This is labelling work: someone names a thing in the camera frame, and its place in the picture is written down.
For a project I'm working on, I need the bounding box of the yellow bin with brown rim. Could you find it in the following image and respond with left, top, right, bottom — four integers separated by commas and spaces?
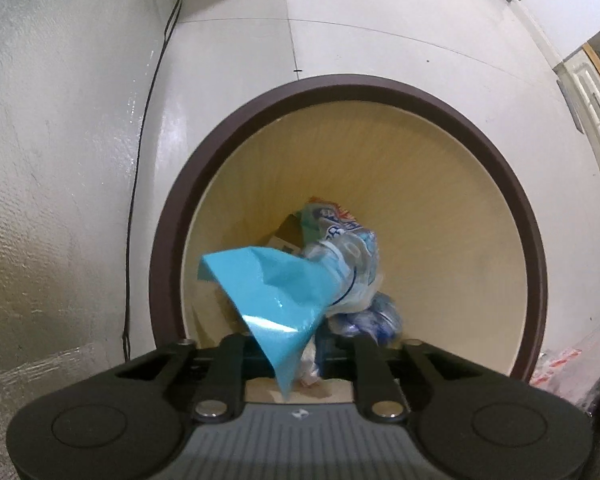
148, 73, 549, 403

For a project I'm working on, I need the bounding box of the clear red printed wrapper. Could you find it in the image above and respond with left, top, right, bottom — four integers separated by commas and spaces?
529, 344, 600, 402

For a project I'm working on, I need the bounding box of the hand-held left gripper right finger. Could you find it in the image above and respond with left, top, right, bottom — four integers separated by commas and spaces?
315, 334, 487, 421

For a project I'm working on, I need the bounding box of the brown cardboard box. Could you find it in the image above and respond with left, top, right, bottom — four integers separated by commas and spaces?
267, 213, 307, 257

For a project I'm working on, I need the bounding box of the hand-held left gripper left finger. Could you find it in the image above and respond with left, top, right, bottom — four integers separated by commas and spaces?
112, 334, 271, 423

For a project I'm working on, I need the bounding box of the black cable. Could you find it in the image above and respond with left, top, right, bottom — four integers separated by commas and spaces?
121, 0, 185, 362

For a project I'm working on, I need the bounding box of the white plastic bag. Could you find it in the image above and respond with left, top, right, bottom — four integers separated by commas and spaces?
294, 337, 327, 388

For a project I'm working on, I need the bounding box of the wooden-top bench with drawers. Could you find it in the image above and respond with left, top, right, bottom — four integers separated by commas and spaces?
554, 42, 600, 172

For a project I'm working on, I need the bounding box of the teal plastic wrapper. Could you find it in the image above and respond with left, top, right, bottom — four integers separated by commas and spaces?
199, 245, 332, 397

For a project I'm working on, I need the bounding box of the clear blue printed plastic bag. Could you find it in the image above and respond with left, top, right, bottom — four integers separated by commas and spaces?
300, 199, 387, 322

